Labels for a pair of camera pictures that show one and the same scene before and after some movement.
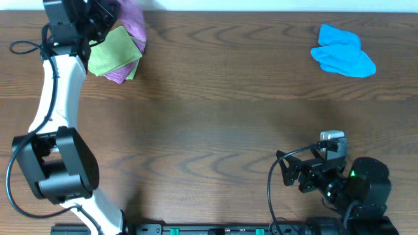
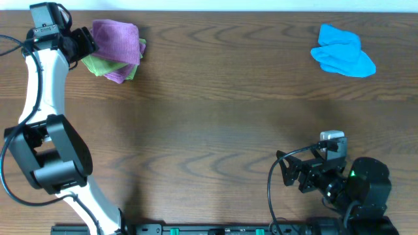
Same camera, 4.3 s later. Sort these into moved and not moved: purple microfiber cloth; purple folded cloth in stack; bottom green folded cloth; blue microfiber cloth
Moved: purple microfiber cloth
Not moved: purple folded cloth in stack; bottom green folded cloth; blue microfiber cloth
